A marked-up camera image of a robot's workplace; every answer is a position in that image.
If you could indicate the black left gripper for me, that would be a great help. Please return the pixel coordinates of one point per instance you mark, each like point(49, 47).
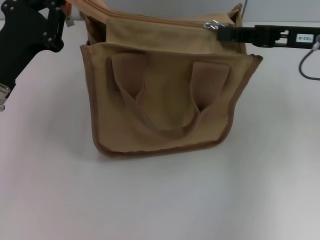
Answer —
point(22, 42)

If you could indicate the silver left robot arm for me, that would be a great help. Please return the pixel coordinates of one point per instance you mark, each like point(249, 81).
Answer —
point(3, 95)

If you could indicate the khaki canvas food bag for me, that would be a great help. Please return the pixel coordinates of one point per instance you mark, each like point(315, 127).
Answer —
point(162, 100)

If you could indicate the silver metal zipper pull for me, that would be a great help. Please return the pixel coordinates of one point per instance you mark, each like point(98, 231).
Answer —
point(211, 25)

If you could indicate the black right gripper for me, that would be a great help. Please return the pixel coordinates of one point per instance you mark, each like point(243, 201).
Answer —
point(270, 36)

